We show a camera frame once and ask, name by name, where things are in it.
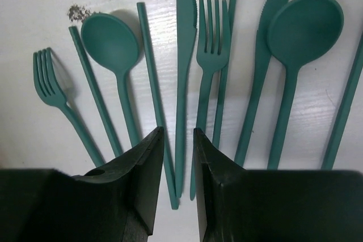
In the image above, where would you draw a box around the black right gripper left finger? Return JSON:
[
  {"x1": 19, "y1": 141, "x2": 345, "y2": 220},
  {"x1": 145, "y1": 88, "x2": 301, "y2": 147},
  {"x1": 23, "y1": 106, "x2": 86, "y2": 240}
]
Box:
[{"x1": 1, "y1": 127, "x2": 164, "y2": 241}]

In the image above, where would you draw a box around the teal chopstick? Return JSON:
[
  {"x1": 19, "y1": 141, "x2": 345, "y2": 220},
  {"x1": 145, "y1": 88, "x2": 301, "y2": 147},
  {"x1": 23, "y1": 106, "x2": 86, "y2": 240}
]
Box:
[
  {"x1": 68, "y1": 26, "x2": 123, "y2": 157},
  {"x1": 212, "y1": 0, "x2": 238, "y2": 141},
  {"x1": 321, "y1": 35, "x2": 362, "y2": 170},
  {"x1": 137, "y1": 2, "x2": 179, "y2": 210}
]

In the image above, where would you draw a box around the teal spoon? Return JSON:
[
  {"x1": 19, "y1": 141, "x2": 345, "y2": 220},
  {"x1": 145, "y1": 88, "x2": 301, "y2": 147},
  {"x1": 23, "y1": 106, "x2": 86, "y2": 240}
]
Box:
[
  {"x1": 81, "y1": 13, "x2": 140, "y2": 147},
  {"x1": 267, "y1": 0, "x2": 344, "y2": 169}
]

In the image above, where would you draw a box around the small teal fork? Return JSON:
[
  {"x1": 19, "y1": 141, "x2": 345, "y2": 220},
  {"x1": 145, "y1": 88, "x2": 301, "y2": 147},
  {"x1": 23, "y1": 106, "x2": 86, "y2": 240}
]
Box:
[{"x1": 33, "y1": 48, "x2": 105, "y2": 167}]

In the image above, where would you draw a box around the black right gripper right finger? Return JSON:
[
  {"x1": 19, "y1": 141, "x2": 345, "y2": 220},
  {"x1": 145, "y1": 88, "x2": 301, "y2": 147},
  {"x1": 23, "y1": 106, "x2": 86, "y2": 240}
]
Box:
[{"x1": 193, "y1": 128, "x2": 362, "y2": 241}]

